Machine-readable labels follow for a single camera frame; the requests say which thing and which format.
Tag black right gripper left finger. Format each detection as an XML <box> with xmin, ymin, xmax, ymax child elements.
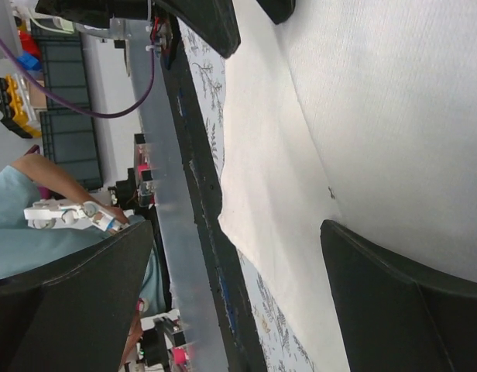
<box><xmin>0</xmin><ymin>221</ymin><xmax>153</xmax><ymax>371</ymax></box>

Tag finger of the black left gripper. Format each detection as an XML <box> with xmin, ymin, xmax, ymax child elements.
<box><xmin>155</xmin><ymin>0</ymin><xmax>241</xmax><ymax>58</ymax></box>
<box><xmin>257</xmin><ymin>0</ymin><xmax>296</xmax><ymax>24</ymax></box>

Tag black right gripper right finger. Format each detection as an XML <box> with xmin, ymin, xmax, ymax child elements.
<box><xmin>321</xmin><ymin>220</ymin><xmax>477</xmax><ymax>371</ymax></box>

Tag white cloth napkin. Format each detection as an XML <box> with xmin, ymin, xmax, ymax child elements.
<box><xmin>219</xmin><ymin>1</ymin><xmax>477</xmax><ymax>371</ymax></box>

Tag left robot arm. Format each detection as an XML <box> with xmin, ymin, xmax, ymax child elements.
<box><xmin>34</xmin><ymin>0</ymin><xmax>241</xmax><ymax>58</ymax></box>

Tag person in teal shirt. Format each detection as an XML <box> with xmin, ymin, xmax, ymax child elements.
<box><xmin>0</xmin><ymin>153</ymin><xmax>166</xmax><ymax>371</ymax></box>

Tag floral patterned tablecloth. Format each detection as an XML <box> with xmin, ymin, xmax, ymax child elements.
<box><xmin>179</xmin><ymin>22</ymin><xmax>317</xmax><ymax>371</ymax></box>

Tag dark plastic crate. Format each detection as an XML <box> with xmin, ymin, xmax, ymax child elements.
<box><xmin>38</xmin><ymin>36</ymin><xmax>104</xmax><ymax>191</ymax></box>

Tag yellow black toy blocks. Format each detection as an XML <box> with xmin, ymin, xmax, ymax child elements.
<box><xmin>0</xmin><ymin>74</ymin><xmax>42</xmax><ymax>140</ymax></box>

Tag white teleoperation handle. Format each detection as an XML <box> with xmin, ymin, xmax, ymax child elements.
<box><xmin>23</xmin><ymin>199</ymin><xmax>127</xmax><ymax>234</ymax></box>

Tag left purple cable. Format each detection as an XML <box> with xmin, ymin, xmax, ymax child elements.
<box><xmin>0</xmin><ymin>26</ymin><xmax>156</xmax><ymax>119</ymax></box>

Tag aluminium frame rail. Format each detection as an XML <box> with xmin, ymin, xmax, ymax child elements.
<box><xmin>127</xmin><ymin>21</ymin><xmax>228</xmax><ymax>371</ymax></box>

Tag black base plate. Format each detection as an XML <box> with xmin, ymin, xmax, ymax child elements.
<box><xmin>163</xmin><ymin>18</ymin><xmax>267</xmax><ymax>371</ymax></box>

